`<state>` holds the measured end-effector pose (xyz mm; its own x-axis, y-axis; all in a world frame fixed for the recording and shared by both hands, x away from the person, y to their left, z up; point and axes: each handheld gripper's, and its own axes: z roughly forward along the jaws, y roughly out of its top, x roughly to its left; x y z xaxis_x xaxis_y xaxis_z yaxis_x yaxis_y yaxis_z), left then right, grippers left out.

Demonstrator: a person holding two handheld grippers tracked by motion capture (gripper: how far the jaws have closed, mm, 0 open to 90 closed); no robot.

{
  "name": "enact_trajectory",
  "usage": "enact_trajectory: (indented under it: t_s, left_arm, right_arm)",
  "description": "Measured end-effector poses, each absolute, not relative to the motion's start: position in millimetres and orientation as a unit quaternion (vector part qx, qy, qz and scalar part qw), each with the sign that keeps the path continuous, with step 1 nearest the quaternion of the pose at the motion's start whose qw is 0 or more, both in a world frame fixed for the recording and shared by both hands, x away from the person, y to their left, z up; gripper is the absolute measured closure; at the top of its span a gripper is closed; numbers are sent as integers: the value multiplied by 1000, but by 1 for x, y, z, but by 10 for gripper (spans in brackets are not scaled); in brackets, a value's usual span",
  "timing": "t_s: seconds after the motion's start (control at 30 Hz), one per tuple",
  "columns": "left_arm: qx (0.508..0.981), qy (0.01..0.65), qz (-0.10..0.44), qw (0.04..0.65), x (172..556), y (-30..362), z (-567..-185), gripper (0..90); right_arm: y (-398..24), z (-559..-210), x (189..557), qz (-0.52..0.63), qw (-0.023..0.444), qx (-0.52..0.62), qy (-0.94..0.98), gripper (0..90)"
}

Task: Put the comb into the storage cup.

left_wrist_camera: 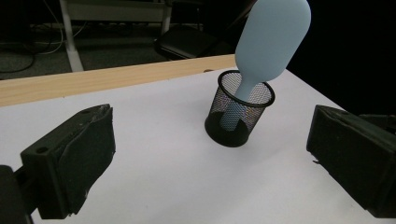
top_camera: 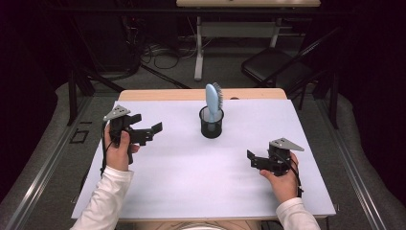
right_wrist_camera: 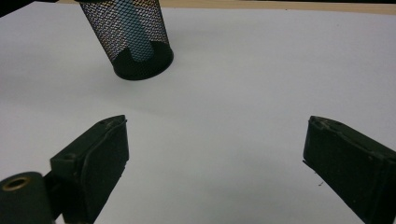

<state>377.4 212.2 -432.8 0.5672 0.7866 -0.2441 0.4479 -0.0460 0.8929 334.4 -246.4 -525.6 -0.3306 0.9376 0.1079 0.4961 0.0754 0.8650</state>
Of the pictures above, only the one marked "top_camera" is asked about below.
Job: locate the metal floor rail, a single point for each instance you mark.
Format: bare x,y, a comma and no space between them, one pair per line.
41,179
354,179

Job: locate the light blue hairbrush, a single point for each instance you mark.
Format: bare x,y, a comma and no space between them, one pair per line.
211,99

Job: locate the black metal stand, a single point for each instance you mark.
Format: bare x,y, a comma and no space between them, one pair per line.
72,96
333,102

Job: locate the black horizontal metal bar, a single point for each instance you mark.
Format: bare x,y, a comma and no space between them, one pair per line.
127,11

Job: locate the person's right hand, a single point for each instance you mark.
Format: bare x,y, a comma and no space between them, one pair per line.
285,187

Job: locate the black folding chair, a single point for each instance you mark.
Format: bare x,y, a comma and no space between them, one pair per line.
274,65

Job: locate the person's torso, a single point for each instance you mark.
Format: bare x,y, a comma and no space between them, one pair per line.
198,226

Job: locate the person's left hand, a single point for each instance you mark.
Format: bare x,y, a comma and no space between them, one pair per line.
118,158

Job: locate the white table mat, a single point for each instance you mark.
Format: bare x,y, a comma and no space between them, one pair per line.
198,179

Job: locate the white-legged desk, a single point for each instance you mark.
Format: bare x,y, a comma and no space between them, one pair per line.
239,30

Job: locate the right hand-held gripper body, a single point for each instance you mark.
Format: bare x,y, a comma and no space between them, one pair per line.
277,163

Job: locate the black mesh cup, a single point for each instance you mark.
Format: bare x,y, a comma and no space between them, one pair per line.
211,132

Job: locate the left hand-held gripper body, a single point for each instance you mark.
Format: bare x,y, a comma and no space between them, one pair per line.
140,135

